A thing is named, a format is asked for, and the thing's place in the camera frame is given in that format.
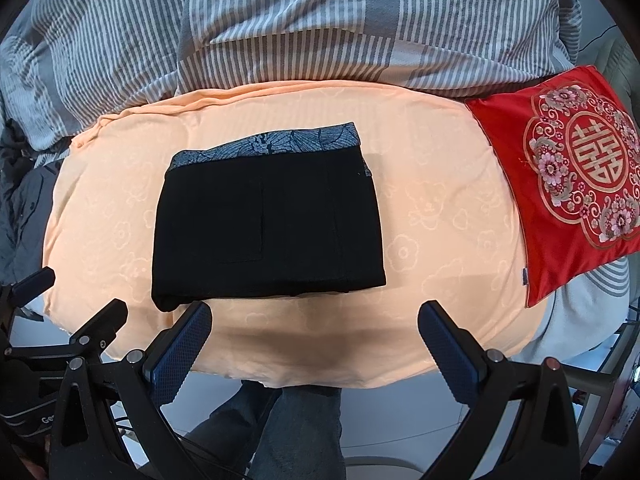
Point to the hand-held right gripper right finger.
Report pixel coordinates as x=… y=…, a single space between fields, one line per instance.
x=450 y=355

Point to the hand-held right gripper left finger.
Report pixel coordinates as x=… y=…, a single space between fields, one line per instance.
x=180 y=355

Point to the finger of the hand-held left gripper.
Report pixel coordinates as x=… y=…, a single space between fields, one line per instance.
x=107 y=317
x=35 y=282

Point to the black pants with patterned waistband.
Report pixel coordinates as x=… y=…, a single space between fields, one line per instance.
x=270 y=230

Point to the dark grey jacket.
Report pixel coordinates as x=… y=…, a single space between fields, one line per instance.
x=20 y=200

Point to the light grey bed sheet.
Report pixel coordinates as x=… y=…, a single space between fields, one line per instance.
x=580 y=320

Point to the peach patterned blanket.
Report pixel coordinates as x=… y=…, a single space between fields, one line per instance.
x=450 y=210

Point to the person's right leg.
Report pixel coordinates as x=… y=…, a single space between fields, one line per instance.
x=305 y=435

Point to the red embroidered pillow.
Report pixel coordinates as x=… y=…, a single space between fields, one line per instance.
x=510 y=160

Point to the grey striped duvet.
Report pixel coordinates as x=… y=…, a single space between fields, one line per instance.
x=300 y=20

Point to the grey metal frame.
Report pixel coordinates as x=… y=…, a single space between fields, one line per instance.
x=607 y=380

